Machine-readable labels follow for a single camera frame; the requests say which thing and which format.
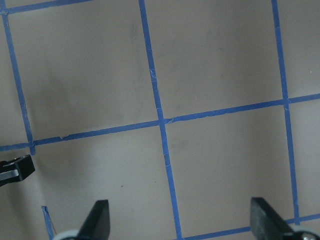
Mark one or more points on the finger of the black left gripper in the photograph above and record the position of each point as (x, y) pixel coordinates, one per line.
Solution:
(16, 170)

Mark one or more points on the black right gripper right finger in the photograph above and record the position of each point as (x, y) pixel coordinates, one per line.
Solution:
(265, 222)

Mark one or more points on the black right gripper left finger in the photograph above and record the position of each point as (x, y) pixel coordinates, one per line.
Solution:
(97, 225)

